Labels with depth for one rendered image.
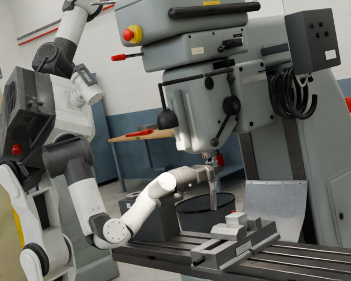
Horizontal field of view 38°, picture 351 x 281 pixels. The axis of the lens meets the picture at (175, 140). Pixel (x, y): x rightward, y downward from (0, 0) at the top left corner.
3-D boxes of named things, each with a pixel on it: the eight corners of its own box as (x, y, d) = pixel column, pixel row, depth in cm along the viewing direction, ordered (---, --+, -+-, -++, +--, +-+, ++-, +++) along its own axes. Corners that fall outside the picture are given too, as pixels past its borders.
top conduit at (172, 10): (176, 18, 160) (174, 6, 159) (167, 20, 163) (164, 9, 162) (261, 9, 190) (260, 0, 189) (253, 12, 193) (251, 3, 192)
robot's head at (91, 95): (81, 110, 174) (94, 93, 169) (65, 88, 176) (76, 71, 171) (94, 107, 179) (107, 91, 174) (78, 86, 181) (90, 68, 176)
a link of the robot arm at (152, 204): (152, 179, 185) (130, 205, 177) (162, 171, 177) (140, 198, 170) (165, 191, 185) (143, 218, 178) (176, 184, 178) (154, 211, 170)
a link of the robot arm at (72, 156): (59, 187, 159) (46, 146, 162) (59, 192, 167) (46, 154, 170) (96, 175, 163) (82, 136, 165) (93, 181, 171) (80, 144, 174)
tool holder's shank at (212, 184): (206, 180, 190) (208, 209, 191) (214, 180, 189) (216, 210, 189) (210, 179, 193) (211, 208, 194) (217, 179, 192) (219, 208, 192)
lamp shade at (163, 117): (154, 131, 171) (150, 112, 170) (163, 127, 177) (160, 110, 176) (173, 127, 168) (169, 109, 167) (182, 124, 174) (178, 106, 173)
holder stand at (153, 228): (164, 242, 217) (155, 197, 215) (126, 241, 230) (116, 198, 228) (181, 232, 227) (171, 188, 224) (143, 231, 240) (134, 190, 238)
